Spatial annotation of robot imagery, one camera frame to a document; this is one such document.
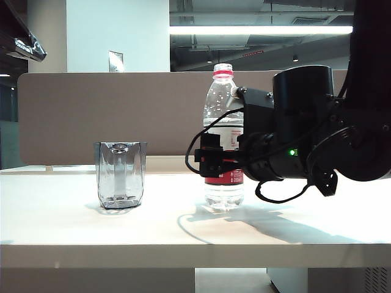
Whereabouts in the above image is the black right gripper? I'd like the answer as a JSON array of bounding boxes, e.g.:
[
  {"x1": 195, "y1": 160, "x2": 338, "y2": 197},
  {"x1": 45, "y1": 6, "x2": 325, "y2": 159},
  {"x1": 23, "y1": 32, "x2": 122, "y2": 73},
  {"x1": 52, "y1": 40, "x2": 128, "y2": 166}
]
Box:
[{"x1": 194, "y1": 131, "x2": 309, "y2": 181}]

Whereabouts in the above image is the clear water bottle red label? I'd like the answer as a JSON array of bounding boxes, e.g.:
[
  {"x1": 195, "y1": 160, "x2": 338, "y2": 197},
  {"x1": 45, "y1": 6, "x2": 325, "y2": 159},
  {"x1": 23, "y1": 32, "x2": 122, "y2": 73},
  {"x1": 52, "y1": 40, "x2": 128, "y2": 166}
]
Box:
[{"x1": 203, "y1": 63, "x2": 245, "y2": 211}]

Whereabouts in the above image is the grey faceted glass mug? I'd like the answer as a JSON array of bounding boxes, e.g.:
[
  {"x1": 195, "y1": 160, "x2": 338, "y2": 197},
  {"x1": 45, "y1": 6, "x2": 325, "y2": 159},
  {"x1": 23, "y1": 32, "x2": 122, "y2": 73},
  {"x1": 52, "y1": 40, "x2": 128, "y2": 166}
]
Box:
[{"x1": 93, "y1": 141, "x2": 148, "y2": 211}]

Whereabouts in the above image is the white ceiling light strip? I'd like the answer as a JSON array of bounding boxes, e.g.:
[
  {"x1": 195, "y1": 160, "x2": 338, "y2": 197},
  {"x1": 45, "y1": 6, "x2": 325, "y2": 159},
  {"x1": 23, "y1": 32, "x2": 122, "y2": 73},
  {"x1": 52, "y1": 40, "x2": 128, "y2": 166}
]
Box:
[{"x1": 169, "y1": 26, "x2": 354, "y2": 35}]

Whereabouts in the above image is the brown desk partition screen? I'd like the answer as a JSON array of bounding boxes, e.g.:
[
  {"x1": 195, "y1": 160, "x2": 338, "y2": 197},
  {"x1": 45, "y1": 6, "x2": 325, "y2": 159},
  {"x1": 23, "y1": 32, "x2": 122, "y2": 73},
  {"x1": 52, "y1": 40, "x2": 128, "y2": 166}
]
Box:
[{"x1": 17, "y1": 70, "x2": 349, "y2": 172}]

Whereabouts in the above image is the grey cabinet under table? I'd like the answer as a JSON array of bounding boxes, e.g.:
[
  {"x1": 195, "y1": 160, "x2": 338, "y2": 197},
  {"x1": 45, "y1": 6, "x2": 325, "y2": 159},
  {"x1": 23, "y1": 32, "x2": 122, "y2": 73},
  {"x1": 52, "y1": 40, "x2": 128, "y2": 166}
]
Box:
[{"x1": 266, "y1": 267, "x2": 391, "y2": 293}]

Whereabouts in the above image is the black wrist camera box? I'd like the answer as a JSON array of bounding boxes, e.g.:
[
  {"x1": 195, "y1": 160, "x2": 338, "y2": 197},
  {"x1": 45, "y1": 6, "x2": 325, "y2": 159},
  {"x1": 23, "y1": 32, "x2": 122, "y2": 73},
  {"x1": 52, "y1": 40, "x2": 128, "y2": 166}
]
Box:
[{"x1": 231, "y1": 86, "x2": 276, "y2": 135}]

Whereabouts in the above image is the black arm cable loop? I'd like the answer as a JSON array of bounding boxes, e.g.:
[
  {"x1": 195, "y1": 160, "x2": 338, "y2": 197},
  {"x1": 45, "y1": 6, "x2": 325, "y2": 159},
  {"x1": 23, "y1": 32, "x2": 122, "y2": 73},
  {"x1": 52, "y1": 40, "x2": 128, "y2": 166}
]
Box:
[{"x1": 255, "y1": 126, "x2": 355, "y2": 204}]

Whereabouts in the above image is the silver wall plaque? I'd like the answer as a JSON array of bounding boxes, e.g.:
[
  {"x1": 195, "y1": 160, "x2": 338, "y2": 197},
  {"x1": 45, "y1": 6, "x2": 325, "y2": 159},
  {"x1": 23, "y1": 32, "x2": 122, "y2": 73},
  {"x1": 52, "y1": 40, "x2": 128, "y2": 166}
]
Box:
[{"x1": 108, "y1": 50, "x2": 124, "y2": 73}]

